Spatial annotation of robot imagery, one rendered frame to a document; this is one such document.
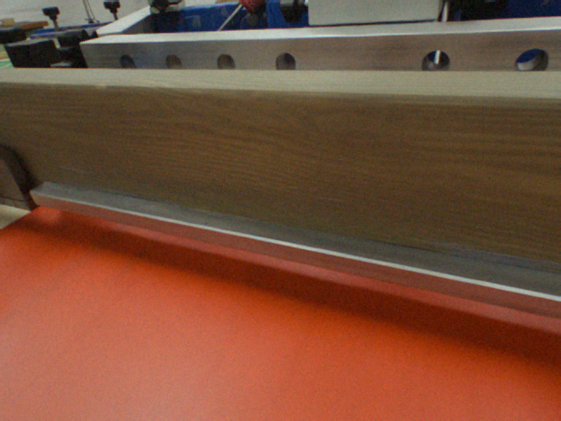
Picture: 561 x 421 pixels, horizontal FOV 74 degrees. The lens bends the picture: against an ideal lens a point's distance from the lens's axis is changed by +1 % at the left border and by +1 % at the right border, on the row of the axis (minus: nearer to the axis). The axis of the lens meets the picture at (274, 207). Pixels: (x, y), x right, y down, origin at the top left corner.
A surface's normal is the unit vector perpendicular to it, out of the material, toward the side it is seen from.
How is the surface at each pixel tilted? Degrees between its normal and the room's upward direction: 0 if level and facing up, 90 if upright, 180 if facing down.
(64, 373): 0
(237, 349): 0
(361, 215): 90
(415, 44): 90
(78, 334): 0
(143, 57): 90
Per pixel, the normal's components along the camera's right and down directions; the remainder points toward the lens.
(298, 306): -0.10, -0.83
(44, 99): -0.41, 0.53
